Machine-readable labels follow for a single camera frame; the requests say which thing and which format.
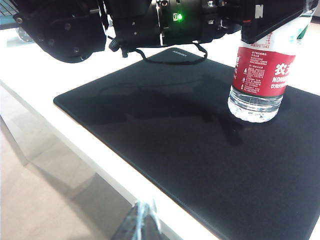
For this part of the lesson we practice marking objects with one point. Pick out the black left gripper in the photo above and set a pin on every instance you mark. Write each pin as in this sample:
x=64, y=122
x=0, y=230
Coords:
x=225, y=15

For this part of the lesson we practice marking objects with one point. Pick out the black mouse pad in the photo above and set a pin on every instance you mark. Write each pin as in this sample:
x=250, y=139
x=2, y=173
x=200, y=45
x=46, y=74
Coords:
x=187, y=150

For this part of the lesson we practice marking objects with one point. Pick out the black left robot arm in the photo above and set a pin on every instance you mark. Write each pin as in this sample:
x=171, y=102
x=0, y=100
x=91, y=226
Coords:
x=62, y=25

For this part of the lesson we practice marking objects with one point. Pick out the clear plastic bottle red label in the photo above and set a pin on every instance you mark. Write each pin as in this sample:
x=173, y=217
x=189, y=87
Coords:
x=257, y=75

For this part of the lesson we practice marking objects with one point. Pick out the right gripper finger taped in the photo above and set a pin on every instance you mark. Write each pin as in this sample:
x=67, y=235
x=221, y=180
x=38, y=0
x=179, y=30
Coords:
x=140, y=222

